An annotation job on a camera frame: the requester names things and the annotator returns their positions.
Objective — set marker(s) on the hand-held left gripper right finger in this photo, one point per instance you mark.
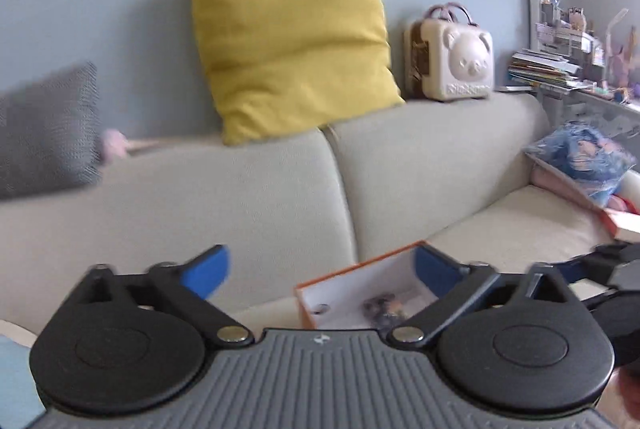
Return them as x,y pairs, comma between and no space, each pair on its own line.
435,271

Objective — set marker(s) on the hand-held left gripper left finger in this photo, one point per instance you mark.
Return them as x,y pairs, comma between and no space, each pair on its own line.
207,271

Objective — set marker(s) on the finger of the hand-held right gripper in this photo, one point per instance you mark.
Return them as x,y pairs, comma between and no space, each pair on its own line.
575,270

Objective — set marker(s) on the dark brown printed box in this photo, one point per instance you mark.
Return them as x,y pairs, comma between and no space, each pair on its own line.
387,309

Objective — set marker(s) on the orange cardboard box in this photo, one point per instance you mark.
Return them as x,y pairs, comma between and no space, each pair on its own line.
305,309

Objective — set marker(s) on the red book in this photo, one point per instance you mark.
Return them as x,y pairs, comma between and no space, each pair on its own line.
622,226

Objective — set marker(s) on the beige sofa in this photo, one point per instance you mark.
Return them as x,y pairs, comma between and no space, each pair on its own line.
225,209

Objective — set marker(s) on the pink folded blanket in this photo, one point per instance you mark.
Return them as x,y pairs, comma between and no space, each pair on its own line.
550,179

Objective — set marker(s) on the blue anime print pillow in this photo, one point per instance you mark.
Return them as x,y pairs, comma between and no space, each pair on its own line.
580,159

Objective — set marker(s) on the grey desk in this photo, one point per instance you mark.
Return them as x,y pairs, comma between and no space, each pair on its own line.
600,109

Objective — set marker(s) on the stack of books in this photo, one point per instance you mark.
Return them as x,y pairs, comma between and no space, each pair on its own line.
545,71

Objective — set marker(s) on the cream bear-face small suitcase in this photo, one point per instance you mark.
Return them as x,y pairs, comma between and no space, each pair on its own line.
460,59

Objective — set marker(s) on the houndstooth pillow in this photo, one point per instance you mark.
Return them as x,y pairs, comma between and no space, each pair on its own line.
45,129

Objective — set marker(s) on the light blue pillow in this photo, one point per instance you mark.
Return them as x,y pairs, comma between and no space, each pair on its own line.
17,384

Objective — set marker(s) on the yellow pillow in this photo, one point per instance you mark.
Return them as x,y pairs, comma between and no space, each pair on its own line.
295,49

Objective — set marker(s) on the white desk organizer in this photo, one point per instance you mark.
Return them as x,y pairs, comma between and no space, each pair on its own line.
555,29

